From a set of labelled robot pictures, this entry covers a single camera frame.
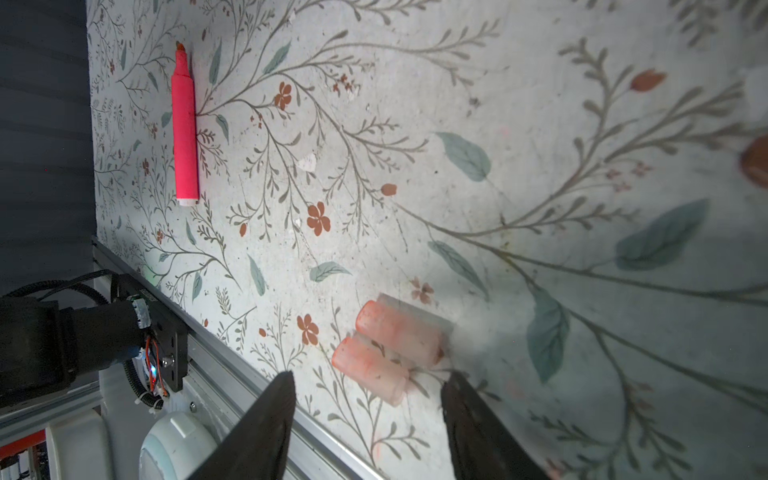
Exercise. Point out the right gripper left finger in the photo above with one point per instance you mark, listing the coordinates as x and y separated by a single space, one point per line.
257 447

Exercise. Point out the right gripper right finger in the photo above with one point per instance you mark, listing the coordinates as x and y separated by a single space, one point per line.
480 445

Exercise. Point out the translucent pen cap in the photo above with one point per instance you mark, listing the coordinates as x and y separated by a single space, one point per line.
410 331
371 370

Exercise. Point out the pink marker pen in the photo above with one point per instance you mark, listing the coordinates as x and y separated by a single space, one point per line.
184 130

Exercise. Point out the white alarm clock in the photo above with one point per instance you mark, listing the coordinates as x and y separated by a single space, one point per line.
175 447

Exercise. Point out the aluminium front rail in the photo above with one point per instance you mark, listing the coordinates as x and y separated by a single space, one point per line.
225 384

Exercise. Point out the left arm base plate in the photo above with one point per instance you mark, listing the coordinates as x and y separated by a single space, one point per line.
165 349

